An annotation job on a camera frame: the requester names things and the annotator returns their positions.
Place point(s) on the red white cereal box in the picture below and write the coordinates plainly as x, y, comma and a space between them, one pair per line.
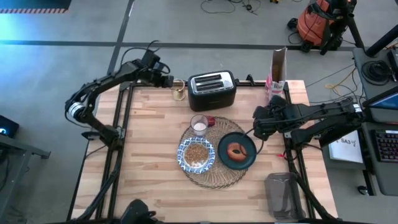
276, 87

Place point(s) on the black device with blue light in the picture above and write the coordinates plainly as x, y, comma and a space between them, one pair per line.
7, 126

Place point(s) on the toasted cereal rings heap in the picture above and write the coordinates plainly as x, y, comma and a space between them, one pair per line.
196, 153

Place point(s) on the black rounded object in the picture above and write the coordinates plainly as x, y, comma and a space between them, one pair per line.
135, 213

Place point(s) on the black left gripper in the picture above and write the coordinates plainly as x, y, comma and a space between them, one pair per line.
161, 79

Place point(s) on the clear glass with white rice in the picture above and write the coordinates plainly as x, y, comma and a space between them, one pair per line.
199, 126

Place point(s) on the blue white patterned paper bowl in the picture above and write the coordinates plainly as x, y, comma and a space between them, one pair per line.
182, 155

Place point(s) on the orange shop vacuum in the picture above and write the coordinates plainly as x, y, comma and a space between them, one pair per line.
311, 28

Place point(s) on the red clip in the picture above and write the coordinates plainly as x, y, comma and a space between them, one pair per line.
281, 155

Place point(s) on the black tripod stand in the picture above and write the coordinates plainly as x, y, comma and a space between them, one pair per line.
354, 28

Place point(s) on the round woven straw placemat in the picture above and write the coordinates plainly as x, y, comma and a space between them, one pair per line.
217, 177

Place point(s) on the grey plastic bin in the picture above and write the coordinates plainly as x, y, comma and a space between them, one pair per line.
284, 196

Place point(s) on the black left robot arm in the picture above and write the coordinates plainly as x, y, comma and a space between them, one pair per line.
102, 82

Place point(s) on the grey side desk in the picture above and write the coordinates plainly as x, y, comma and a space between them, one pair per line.
360, 62

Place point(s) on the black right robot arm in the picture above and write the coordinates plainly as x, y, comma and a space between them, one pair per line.
323, 113

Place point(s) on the black mat with striped edge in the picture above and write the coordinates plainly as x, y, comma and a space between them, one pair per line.
46, 3

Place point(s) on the brown bagel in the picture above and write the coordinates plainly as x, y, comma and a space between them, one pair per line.
237, 152

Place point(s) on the grey metal stand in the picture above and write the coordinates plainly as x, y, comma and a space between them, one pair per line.
15, 146

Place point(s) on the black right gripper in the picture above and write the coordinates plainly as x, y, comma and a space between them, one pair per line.
265, 121

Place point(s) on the black two-slot toaster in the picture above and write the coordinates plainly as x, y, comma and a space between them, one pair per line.
213, 99

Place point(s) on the blue lit screen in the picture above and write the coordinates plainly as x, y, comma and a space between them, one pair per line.
385, 102

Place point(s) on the white paper sheet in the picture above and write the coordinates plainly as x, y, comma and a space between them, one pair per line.
345, 149

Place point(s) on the laptop with green-lit keyboard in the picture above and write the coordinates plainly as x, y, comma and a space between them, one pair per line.
387, 146

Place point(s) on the dark teal plate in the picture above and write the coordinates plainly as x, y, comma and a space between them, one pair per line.
224, 155

